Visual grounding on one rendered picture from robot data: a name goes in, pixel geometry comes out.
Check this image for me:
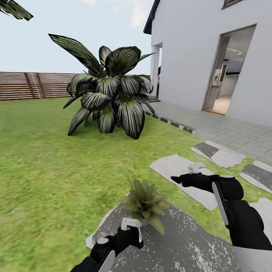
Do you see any insectifuge atomizer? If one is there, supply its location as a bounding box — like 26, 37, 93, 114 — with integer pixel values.
137, 230, 144, 249

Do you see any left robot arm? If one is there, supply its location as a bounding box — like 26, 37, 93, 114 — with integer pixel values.
70, 218, 142, 272

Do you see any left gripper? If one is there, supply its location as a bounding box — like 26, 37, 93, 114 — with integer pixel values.
117, 226, 139, 250

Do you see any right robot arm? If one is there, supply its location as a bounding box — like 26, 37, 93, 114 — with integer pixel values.
171, 162, 272, 272

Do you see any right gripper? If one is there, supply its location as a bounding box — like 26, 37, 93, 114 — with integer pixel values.
171, 172, 205, 190

